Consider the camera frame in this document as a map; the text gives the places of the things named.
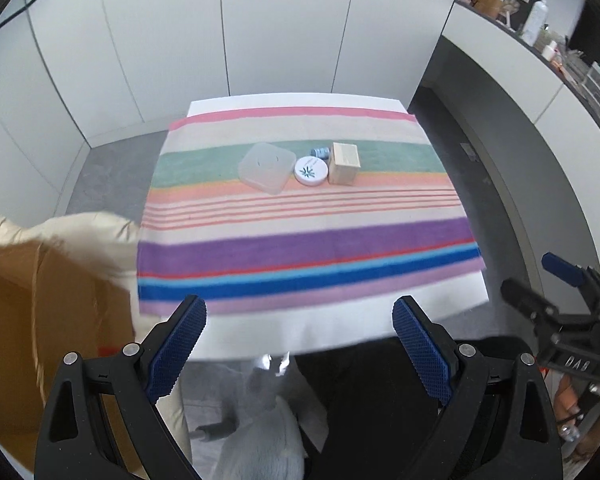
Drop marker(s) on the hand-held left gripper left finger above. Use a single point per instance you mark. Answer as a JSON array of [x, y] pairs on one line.
[[177, 345]]

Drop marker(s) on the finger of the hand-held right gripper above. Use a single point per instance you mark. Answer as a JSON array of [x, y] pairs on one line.
[[562, 267], [522, 297]]

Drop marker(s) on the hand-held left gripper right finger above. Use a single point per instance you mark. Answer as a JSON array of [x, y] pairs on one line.
[[422, 350]]

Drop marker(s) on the brown cardboard box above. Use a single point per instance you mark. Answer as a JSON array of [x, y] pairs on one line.
[[30, 320]]

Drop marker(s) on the person's right hand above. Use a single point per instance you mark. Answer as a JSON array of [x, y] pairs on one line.
[[595, 430]]

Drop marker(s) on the grey chair base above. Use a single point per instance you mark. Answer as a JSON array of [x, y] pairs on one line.
[[270, 367]]

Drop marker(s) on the white fluffy cloth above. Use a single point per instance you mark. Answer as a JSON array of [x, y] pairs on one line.
[[265, 440]]

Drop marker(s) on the cardboard box with cream cloth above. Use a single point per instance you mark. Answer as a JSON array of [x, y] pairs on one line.
[[80, 235]]

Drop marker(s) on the grey floor socket plate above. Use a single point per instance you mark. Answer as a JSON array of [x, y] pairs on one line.
[[470, 152]]

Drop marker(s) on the striped colourful cloth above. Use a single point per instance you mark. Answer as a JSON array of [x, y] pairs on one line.
[[305, 245]]

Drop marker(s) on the clear square plastic container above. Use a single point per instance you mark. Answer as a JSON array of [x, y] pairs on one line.
[[265, 167]]

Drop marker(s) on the light wooden box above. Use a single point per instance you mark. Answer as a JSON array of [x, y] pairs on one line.
[[344, 165]]

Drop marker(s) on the white round tin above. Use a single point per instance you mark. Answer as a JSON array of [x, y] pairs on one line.
[[310, 170]]

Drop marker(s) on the small blue jar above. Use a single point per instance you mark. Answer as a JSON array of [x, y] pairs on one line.
[[320, 152]]

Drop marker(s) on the tall white bottle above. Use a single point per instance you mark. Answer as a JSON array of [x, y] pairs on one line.
[[535, 22]]

